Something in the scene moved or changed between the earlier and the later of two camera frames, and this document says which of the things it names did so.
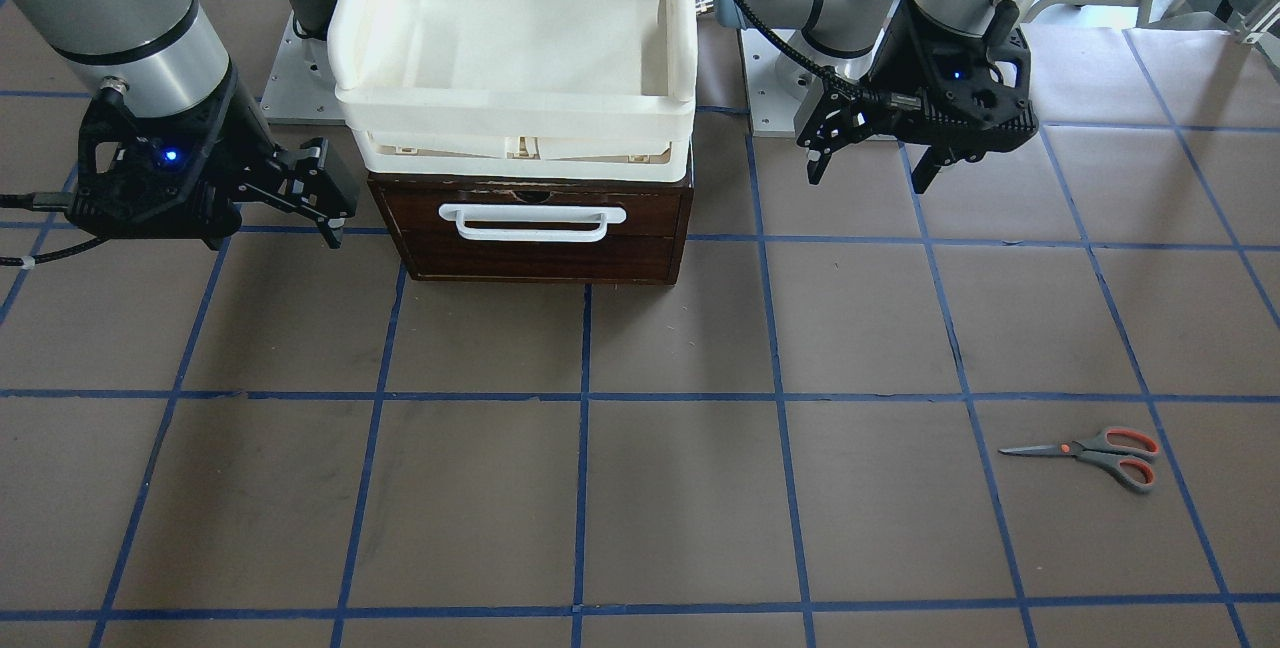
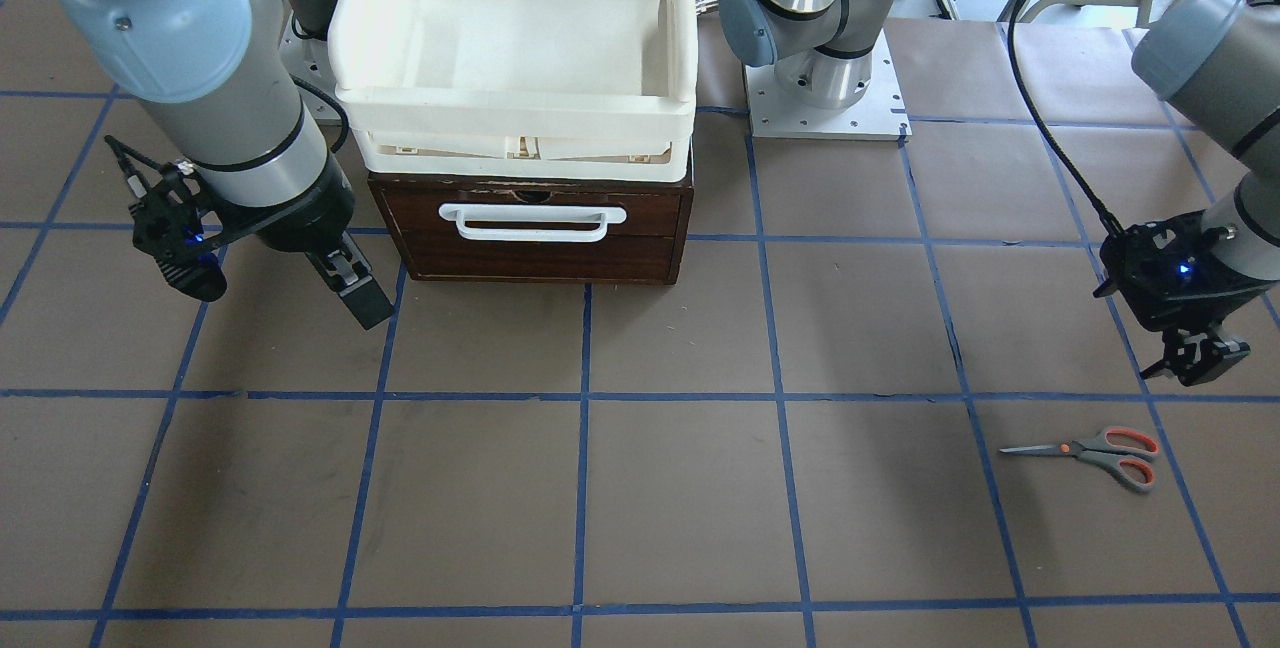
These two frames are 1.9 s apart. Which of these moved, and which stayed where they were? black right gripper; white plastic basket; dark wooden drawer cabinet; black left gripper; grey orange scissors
Moved: black left gripper; black right gripper
Stayed: white plastic basket; grey orange scissors; dark wooden drawer cabinet
